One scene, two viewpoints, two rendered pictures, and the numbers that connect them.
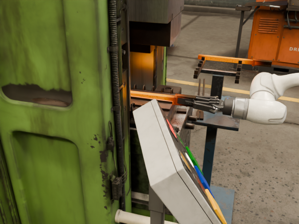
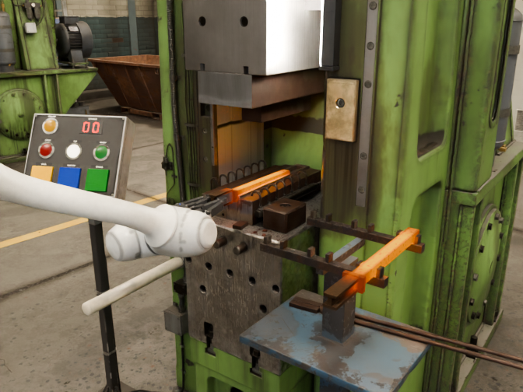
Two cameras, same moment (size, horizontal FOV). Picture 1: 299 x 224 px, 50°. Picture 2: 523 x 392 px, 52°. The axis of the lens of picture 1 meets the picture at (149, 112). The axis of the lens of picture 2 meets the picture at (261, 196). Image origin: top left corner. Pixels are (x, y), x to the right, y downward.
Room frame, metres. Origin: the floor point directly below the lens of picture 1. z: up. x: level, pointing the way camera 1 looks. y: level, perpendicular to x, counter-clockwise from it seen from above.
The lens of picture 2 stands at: (1.88, -1.55, 1.52)
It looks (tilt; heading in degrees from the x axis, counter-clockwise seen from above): 19 degrees down; 109
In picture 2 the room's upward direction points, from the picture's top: straight up
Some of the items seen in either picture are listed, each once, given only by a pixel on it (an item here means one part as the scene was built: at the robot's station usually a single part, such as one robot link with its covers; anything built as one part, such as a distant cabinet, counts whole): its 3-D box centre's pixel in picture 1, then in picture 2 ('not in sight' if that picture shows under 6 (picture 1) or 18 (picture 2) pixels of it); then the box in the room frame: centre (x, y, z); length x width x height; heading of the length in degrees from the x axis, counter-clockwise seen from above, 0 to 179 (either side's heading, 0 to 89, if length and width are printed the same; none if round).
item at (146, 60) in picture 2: not in sight; (155, 86); (-2.61, 6.03, 0.42); 1.89 x 1.20 x 0.85; 158
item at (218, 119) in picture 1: (214, 109); (337, 337); (1.67, -0.38, 0.75); 0.40 x 0.30 x 0.02; 163
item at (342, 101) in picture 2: not in sight; (341, 110); (1.59, -0.06, 1.27); 0.09 x 0.02 x 0.17; 164
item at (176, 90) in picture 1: (167, 94); (285, 215); (1.44, -0.09, 0.95); 0.12 x 0.08 x 0.06; 74
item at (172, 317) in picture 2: not in sight; (177, 320); (0.93, 0.11, 0.36); 0.09 x 0.07 x 0.12; 164
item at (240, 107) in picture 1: (239, 108); not in sight; (1.20, -0.38, 1.00); 0.09 x 0.06 x 0.09; 164
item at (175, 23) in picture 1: (125, 24); (265, 82); (1.31, 0.10, 1.32); 0.42 x 0.20 x 0.10; 74
